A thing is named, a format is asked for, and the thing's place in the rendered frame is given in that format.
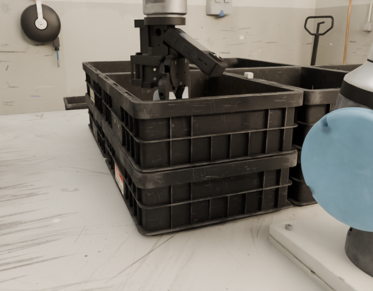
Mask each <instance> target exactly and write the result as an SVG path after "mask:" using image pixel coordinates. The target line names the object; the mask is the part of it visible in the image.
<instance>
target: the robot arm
mask: <svg viewBox="0 0 373 291"><path fill-rule="evenodd" d="M143 14H144V15H147V17H144V19H139V20H134V25H135V28H140V52H138V53H136V54H135V55H130V68H131V82H132V85H138V86H141V88H153V87H158V90H156V91H155V92H154V96H153V100H165V99H182V98H190V97H191V78H190V74H189V61H191V62H192V63H193V64H195V65H196V66H197V67H198V68H199V69H200V70H201V71H202V72H203V73H204V74H206V75H207V76H209V77H217V76H222V73H223V72H224V71H225V69H226V68H227V63H226V62H225V61H224V59H223V58H221V57H220V56H219V55H218V54H216V53H214V52H211V51H210V50H209V49H207V48H206V47H204V46H203V45H202V44H200V43H199V42H198V41H196V40H195V39H194V38H192V37H191V36H189V35H188V34H187V33H186V32H184V31H183V30H182V29H180V28H176V25H186V17H184V15H186V14H187V0H143ZM188 60H189V61H188ZM133 64H135V73H136V79H134V74H133ZM301 168H302V172H303V176H304V179H305V183H306V185H308V186H309V188H310V190H311V192H312V195H313V197H314V199H315V200H316V201H317V202H318V204H319V205H320V206H321V207H322V208H323V209H324V210H325V211H326V212H327V213H328V214H330V215H331V216H332V217H333V218H335V219H336V220H338V221H340V222H342V223H344V224H345V225H348V226H350V228H349V230H348V232H347V235H346V241H345V253H346V255H347V257H348V258H349V259H350V261H351V262H352V263H353V264H354V265H355V266H356V267H358V268H359V269H360V270H362V271H363V272H365V273H366V274H368V275H370V276H371V277H373V43H372V46H371V49H370V53H369V56H368V59H367V61H366V62H365V63H364V64H363V65H362V66H359V67H358V68H356V69H355V70H353V71H351V72H349V73H348V74H346V75H345V77H344V79H343V82H342V86H341V89H340V92H339V94H338V98H337V101H336V104H335V108H334V111H332V112H330V113H328V114H326V115H325V116H324V117H322V118H321V119H320V120H319V121H318V122H317V123H316V124H315V125H314V126H313V127H312V128H311V129H310V130H309V132H308V134H307V135H306V137H305V140H304V142H303V147H302V150H301Z"/></svg>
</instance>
